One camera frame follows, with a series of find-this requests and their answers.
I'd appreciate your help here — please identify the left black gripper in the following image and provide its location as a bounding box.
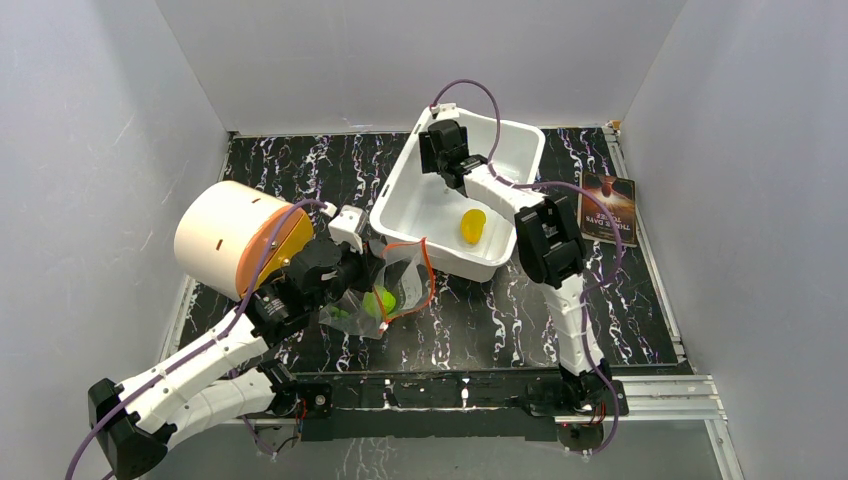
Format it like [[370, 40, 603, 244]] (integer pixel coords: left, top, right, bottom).
[[308, 237, 385, 315]]

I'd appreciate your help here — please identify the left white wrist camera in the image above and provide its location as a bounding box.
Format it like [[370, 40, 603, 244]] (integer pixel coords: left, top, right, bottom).
[[328, 205, 367, 254]]

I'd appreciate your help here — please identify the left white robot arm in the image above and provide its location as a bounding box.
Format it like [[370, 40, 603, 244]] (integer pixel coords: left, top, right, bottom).
[[88, 238, 386, 479]]

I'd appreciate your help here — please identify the clear orange-zip bag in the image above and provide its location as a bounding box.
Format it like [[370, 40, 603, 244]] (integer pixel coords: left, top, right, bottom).
[[318, 237, 435, 339]]

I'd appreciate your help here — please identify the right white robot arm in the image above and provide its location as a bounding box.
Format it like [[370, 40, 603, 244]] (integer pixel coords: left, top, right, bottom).
[[418, 120, 623, 416]]

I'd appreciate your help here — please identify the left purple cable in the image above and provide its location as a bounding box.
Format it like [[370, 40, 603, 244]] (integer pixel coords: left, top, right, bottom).
[[64, 198, 333, 480]]

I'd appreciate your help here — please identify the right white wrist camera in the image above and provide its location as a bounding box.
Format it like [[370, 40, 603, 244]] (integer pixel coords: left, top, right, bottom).
[[428, 103, 459, 121]]

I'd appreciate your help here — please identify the white plastic bin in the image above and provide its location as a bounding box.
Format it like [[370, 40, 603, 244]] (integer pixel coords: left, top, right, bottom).
[[369, 107, 545, 283]]

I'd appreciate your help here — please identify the green wrinkled fruit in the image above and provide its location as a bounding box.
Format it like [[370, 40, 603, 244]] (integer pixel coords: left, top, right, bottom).
[[362, 288, 397, 316]]

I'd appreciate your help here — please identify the cream orange cylinder appliance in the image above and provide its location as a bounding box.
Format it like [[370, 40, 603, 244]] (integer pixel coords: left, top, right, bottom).
[[173, 181, 314, 300]]

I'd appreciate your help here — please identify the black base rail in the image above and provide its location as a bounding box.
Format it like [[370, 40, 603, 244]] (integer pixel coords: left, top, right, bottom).
[[260, 368, 629, 450]]

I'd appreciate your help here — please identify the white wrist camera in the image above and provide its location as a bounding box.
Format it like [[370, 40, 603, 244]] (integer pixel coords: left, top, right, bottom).
[[428, 103, 459, 121], [328, 205, 367, 254]]

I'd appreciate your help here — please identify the dark purple mangosteen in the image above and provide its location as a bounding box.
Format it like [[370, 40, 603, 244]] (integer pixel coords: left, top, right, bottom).
[[329, 306, 353, 322]]

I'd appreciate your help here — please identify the dark cover book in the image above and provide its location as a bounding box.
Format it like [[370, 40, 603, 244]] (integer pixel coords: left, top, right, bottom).
[[578, 171, 639, 248]]

